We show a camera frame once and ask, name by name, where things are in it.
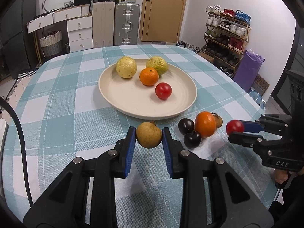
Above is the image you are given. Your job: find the red cherry tomato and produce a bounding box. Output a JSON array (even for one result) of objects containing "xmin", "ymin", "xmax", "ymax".
[
  {"xmin": 155, "ymin": 82, "xmax": 172, "ymax": 100},
  {"xmin": 226, "ymin": 120, "xmax": 244, "ymax": 135}
]

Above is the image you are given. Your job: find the brown longan fruit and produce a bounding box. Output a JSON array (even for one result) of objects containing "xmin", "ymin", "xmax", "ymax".
[
  {"xmin": 136, "ymin": 121, "xmax": 162, "ymax": 149},
  {"xmin": 212, "ymin": 113, "xmax": 223, "ymax": 129}
]

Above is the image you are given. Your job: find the orange tangerine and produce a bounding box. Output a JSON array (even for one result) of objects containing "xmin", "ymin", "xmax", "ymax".
[
  {"xmin": 139, "ymin": 67, "xmax": 159, "ymax": 86},
  {"xmin": 195, "ymin": 111, "xmax": 217, "ymax": 138}
]

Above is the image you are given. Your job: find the dark purple cherry tomato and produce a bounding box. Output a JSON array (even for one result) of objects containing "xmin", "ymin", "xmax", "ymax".
[{"xmin": 178, "ymin": 118, "xmax": 195, "ymax": 135}]

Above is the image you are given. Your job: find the green yellow guava fruit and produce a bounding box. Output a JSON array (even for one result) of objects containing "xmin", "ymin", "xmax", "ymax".
[{"xmin": 145, "ymin": 56, "xmax": 168, "ymax": 76}]

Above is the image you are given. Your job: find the yellow pale guava fruit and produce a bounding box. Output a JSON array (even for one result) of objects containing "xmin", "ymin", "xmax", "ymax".
[{"xmin": 115, "ymin": 56, "xmax": 137, "ymax": 79}]

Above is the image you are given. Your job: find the person's right hand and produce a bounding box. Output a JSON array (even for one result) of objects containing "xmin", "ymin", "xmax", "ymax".
[{"xmin": 274, "ymin": 169, "xmax": 303, "ymax": 184}]

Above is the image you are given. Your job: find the purple bag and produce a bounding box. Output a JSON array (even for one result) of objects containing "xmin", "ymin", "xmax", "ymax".
[{"xmin": 233, "ymin": 49, "xmax": 265, "ymax": 92}]

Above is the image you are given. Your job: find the wooden shoe rack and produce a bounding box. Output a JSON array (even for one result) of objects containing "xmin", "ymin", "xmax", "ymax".
[{"xmin": 202, "ymin": 5, "xmax": 251, "ymax": 78}]

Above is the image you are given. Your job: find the cream round plate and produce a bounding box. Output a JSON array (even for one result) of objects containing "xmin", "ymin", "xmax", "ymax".
[{"xmin": 98, "ymin": 59, "xmax": 197, "ymax": 120}]

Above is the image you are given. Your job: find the woven laundry basket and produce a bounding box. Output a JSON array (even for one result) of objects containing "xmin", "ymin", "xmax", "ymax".
[{"xmin": 39, "ymin": 30, "xmax": 63, "ymax": 57}]

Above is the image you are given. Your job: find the wooden door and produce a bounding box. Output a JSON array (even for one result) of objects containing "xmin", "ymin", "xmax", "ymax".
[{"xmin": 139, "ymin": 0, "xmax": 187, "ymax": 43}]

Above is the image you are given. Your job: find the black refrigerator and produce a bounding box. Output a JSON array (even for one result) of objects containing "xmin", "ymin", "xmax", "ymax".
[{"xmin": 1, "ymin": 0, "xmax": 38, "ymax": 79}]

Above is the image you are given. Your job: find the white drawer desk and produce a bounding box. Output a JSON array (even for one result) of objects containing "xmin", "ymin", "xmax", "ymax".
[{"xmin": 27, "ymin": 4, "xmax": 93, "ymax": 52}]

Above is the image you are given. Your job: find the silver suitcase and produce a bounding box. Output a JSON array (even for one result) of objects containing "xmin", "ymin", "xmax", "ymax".
[{"xmin": 114, "ymin": 3, "xmax": 140, "ymax": 46}]

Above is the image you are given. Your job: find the beige suitcase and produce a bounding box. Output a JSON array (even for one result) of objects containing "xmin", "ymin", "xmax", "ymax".
[{"xmin": 92, "ymin": 2, "xmax": 115, "ymax": 48}]

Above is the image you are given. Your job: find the black cable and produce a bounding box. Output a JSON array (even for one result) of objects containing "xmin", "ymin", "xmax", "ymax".
[{"xmin": 0, "ymin": 96, "xmax": 34, "ymax": 206}]

